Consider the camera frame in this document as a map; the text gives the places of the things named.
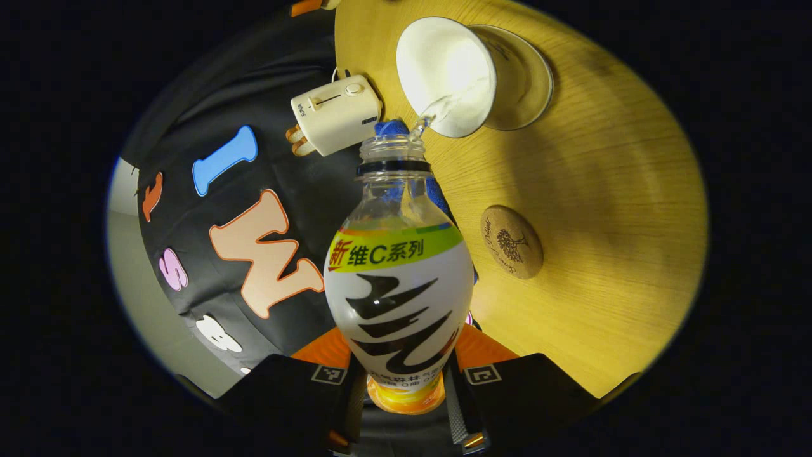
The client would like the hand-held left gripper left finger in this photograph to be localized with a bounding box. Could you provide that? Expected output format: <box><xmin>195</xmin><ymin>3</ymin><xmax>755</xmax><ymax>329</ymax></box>
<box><xmin>216</xmin><ymin>327</ymin><xmax>369</xmax><ymax>455</ymax></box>

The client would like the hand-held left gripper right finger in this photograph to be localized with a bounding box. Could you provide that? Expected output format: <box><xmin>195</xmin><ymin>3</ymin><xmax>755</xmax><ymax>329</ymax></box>
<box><xmin>444</xmin><ymin>324</ymin><xmax>600</xmax><ymax>454</ymax></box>

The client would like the clear white-labelled water bottle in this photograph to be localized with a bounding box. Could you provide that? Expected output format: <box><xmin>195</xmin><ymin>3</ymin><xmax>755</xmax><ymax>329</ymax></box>
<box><xmin>324</xmin><ymin>135</ymin><xmax>475</xmax><ymax>415</ymax></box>

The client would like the round cork coaster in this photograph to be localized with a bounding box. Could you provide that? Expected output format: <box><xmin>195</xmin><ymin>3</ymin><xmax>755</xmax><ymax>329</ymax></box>
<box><xmin>480</xmin><ymin>204</ymin><xmax>544</xmax><ymax>280</ymax></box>

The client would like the cream ceramic teacup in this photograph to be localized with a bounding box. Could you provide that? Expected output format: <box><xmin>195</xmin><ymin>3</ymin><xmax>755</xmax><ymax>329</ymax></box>
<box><xmin>396</xmin><ymin>16</ymin><xmax>499</xmax><ymax>139</ymax></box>

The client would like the cream toaster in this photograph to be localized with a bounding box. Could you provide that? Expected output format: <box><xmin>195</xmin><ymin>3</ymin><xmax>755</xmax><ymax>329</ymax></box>
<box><xmin>291</xmin><ymin>74</ymin><xmax>383</xmax><ymax>157</ymax></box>

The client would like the black backdrop cloth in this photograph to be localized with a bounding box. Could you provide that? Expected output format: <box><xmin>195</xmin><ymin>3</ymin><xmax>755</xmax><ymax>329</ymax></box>
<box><xmin>121</xmin><ymin>3</ymin><xmax>483</xmax><ymax>381</ymax></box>

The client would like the blue towel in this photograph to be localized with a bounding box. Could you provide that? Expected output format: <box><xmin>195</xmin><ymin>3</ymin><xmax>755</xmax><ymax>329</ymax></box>
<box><xmin>374</xmin><ymin>119</ymin><xmax>457</xmax><ymax>223</ymax></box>

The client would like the cream ceramic saucer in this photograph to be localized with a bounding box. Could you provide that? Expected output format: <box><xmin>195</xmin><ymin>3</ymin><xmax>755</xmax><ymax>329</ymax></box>
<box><xmin>469</xmin><ymin>24</ymin><xmax>554</xmax><ymax>132</ymax></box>

